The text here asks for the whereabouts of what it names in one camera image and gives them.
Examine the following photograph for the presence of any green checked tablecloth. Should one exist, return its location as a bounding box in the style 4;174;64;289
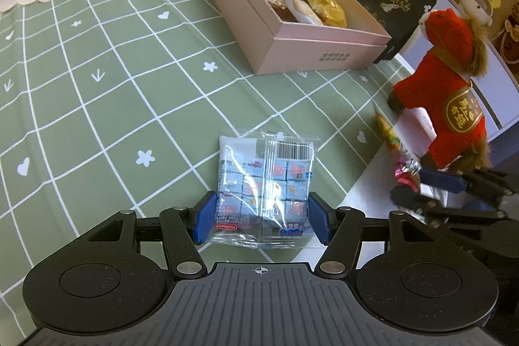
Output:
0;0;406;282

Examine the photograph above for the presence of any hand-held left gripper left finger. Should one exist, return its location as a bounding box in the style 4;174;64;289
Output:
67;190;218;280

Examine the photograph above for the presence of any yellow snack packet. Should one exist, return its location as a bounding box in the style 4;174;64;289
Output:
301;0;348;27

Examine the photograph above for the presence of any white doll with yellow horns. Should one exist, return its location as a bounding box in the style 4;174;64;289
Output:
457;0;503;26

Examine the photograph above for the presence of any colourful long snack packet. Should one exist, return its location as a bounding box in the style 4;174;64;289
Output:
374;112;423;193

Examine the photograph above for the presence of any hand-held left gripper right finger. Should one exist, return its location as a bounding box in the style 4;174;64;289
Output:
307;191;452;280

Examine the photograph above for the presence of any pink cardboard box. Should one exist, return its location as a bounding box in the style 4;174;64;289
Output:
205;0;392;76

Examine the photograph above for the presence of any blue candy bag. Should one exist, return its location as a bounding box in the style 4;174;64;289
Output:
205;128;317;250

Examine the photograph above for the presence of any red plush horse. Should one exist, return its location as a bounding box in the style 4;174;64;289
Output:
387;7;493;174

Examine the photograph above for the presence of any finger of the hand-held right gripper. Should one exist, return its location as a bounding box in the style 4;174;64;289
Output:
390;185;509;221
419;167;519;205

